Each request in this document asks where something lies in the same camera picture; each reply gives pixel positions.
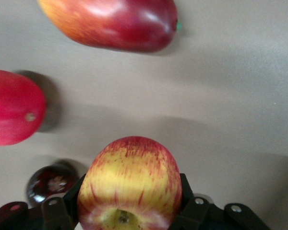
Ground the red orange mango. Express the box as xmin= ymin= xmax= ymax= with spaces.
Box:
xmin=37 ymin=0 xmax=183 ymax=53

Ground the brown table cover sheet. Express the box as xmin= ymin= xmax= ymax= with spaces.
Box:
xmin=0 ymin=0 xmax=288 ymax=230

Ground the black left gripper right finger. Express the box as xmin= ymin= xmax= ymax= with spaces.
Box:
xmin=168 ymin=173 xmax=216 ymax=230

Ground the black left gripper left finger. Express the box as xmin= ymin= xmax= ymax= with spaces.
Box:
xmin=41 ymin=174 xmax=87 ymax=230

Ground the dark purple mangosteen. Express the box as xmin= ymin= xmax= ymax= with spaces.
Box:
xmin=25 ymin=164 xmax=80 ymax=208

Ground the plain red round fruit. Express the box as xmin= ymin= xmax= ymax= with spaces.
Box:
xmin=0 ymin=69 xmax=48 ymax=146

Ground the red yellow striped apple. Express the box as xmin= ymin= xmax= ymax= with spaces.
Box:
xmin=76 ymin=136 xmax=183 ymax=230

